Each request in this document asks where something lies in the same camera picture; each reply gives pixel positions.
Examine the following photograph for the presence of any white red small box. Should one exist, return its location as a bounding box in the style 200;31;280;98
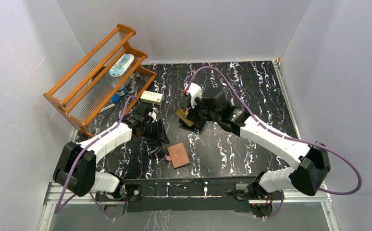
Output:
140;90;164;105

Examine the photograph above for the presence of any orange wooden shelf rack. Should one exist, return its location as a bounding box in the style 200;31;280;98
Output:
43;24;157;137

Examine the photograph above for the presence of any gold credit card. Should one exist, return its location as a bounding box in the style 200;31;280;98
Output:
176;108;195;127

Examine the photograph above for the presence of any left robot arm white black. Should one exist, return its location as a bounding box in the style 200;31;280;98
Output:
53;103;169;200

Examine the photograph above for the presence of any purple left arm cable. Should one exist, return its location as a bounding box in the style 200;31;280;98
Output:
54;95;140;220

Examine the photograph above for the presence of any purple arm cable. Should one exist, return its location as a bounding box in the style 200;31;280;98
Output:
185;66;363;220
54;95;140;220

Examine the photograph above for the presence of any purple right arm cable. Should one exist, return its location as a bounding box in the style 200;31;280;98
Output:
185;66;363;220

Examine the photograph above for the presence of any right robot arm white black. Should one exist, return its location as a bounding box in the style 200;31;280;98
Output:
185;83;330;199

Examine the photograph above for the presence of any white blue tube package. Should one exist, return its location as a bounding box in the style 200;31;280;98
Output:
109;53;135;77

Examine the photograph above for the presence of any white pen under shelf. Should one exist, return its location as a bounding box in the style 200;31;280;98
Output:
99;103;116;113

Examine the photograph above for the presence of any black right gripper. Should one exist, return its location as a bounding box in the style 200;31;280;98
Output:
186;95;220;127

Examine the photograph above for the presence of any black card tray box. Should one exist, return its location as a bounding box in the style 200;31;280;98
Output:
179;107;206;130

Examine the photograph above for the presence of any blue cap bottle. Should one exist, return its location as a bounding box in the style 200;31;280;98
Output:
110;84;128;103

